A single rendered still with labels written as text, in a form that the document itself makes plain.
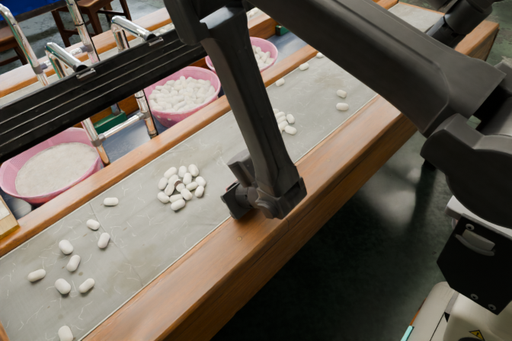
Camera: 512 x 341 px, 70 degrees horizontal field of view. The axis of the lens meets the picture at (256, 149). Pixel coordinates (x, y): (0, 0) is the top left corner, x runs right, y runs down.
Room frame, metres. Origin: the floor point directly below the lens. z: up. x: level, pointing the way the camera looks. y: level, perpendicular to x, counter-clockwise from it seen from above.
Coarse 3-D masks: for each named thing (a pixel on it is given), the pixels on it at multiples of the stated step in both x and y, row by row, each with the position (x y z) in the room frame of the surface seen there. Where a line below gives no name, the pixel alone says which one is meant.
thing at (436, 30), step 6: (444, 18) 0.63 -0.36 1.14; (438, 24) 0.63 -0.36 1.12; (444, 24) 0.62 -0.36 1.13; (426, 30) 0.67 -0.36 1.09; (432, 30) 0.63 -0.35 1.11; (438, 30) 0.62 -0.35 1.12; (444, 30) 0.61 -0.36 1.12; (450, 30) 0.60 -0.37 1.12; (432, 36) 0.63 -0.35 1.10; (438, 36) 0.62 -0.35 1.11; (444, 36) 0.61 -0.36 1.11; (450, 36) 0.60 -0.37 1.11; (456, 36) 0.60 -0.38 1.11; (462, 36) 0.60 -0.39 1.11; (444, 42) 0.61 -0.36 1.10; (450, 42) 0.60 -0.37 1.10; (456, 42) 0.60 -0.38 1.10
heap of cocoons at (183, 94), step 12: (168, 84) 1.11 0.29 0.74; (180, 84) 1.11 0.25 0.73; (192, 84) 1.09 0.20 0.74; (204, 84) 1.10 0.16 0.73; (156, 96) 1.04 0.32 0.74; (168, 96) 1.04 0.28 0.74; (180, 96) 1.03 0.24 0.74; (192, 96) 1.03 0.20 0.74; (204, 96) 1.02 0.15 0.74; (156, 108) 0.97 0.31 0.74; (168, 108) 0.97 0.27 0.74; (180, 108) 0.96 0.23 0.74; (192, 108) 0.96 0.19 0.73
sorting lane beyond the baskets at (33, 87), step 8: (248, 16) 1.61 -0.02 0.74; (256, 16) 1.60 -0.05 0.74; (152, 32) 1.53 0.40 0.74; (136, 40) 1.47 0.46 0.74; (104, 56) 1.35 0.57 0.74; (88, 64) 1.30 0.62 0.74; (56, 80) 1.21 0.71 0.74; (24, 88) 1.17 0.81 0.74; (32, 88) 1.16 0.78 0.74; (8, 96) 1.13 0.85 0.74; (16, 96) 1.12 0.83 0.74; (0, 104) 1.08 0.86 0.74
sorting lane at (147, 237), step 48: (288, 96) 0.98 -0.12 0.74; (336, 96) 0.95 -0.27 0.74; (192, 144) 0.79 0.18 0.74; (240, 144) 0.77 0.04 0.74; (288, 144) 0.75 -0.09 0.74; (144, 192) 0.62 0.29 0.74; (192, 192) 0.61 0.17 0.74; (48, 240) 0.50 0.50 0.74; (96, 240) 0.49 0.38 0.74; (144, 240) 0.48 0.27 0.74; (192, 240) 0.47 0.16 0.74; (0, 288) 0.39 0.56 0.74; (48, 288) 0.38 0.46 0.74; (96, 288) 0.37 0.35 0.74; (48, 336) 0.28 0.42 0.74
